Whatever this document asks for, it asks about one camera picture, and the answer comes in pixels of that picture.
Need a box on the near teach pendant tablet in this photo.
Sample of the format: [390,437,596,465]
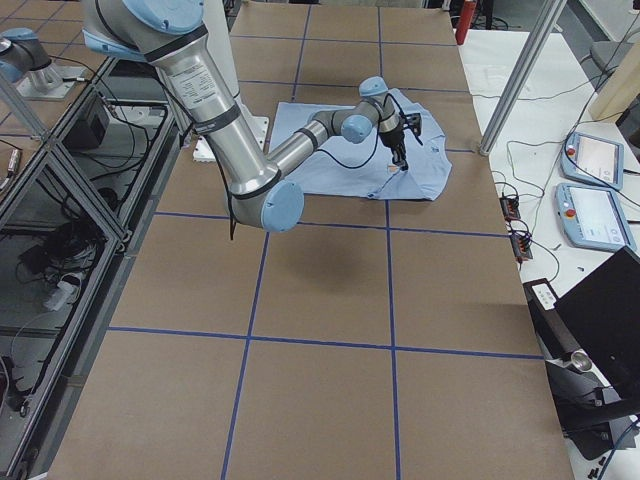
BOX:
[555,183,636,252]

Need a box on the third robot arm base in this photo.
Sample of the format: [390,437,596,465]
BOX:
[1,27,87,101]

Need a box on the far teach pendant tablet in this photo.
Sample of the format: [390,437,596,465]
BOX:
[561,131,624,191]

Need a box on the teach pendant tablet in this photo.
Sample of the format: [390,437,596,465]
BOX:
[555,183,636,252]
[561,131,624,191]

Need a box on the aluminium frame post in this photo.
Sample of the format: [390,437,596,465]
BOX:
[479,0,567,156]

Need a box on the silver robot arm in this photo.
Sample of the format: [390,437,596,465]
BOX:
[82,1,409,232]

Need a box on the light blue t-shirt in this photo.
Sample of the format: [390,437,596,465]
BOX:
[269,87,454,202]

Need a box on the red cylinder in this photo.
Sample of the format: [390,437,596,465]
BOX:
[455,0,477,46]

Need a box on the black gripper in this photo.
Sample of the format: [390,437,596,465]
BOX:
[381,127,408,171]

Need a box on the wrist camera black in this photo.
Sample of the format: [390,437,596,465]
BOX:
[404,113,422,140]

